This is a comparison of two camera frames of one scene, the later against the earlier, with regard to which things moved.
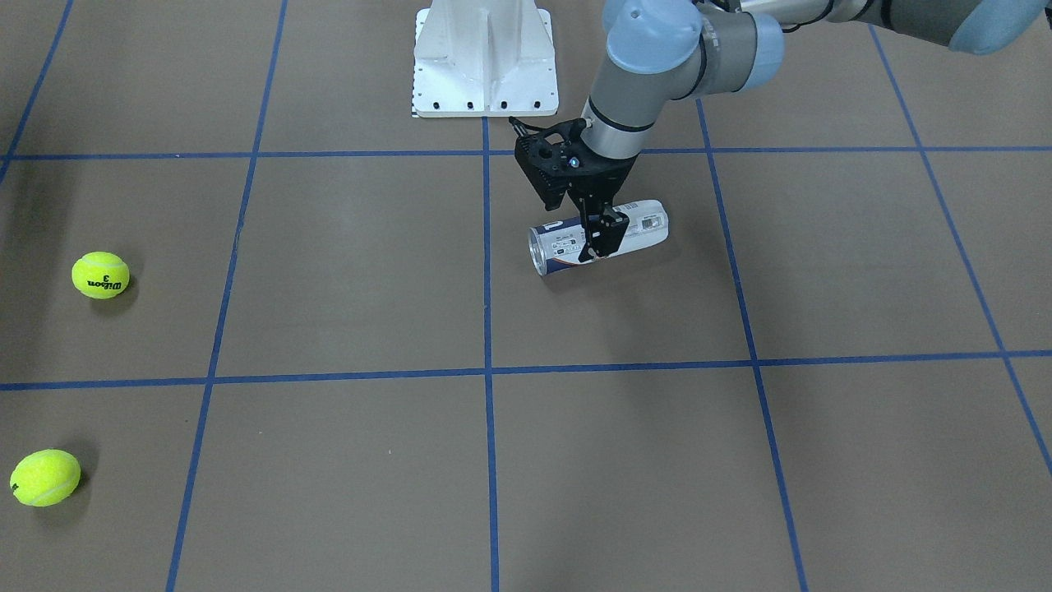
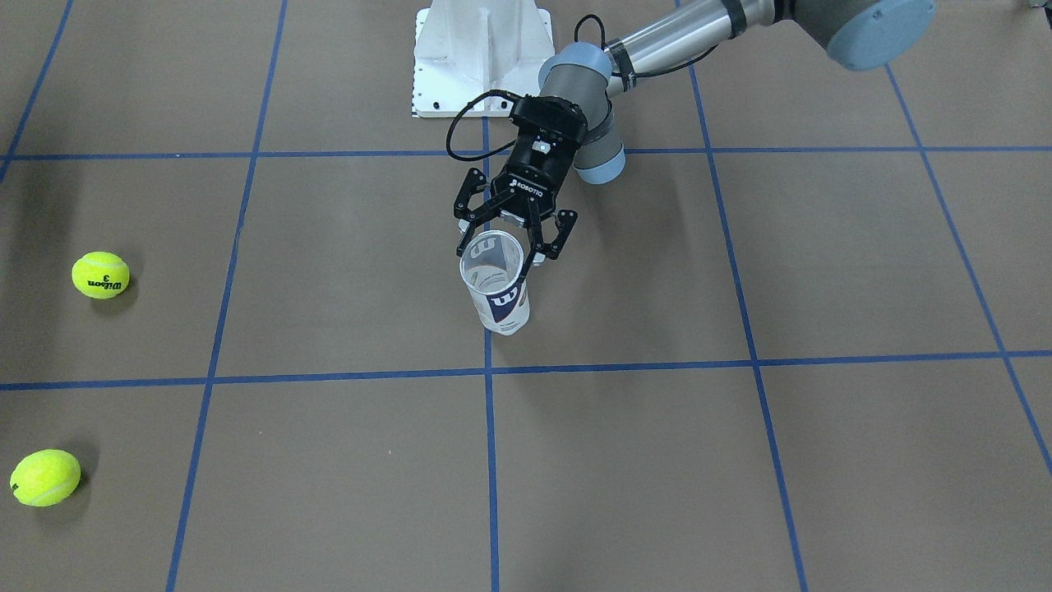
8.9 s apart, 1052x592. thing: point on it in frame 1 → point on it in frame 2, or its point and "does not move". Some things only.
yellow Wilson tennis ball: (100, 275) does not move
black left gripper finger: (587, 252) → (470, 217)
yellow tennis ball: (45, 478) does not move
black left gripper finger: (606, 232) → (565, 220)
